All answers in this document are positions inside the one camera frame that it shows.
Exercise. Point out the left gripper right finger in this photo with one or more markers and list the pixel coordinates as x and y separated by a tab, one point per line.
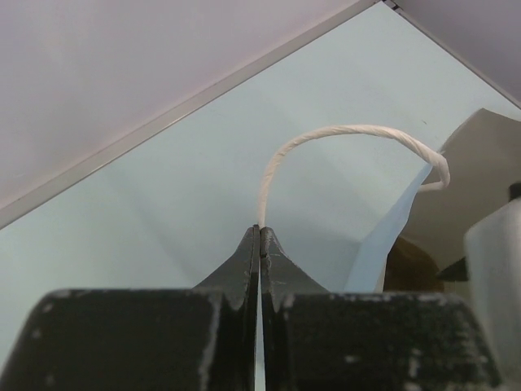
315	339

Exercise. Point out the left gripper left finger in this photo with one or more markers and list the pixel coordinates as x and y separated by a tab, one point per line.
200	338

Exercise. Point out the brown cardboard cup carrier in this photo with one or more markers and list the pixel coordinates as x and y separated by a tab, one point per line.
410	269

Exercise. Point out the light blue paper bag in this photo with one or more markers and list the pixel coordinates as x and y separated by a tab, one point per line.
458	187

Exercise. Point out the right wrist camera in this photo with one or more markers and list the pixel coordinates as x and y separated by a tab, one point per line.
492	248

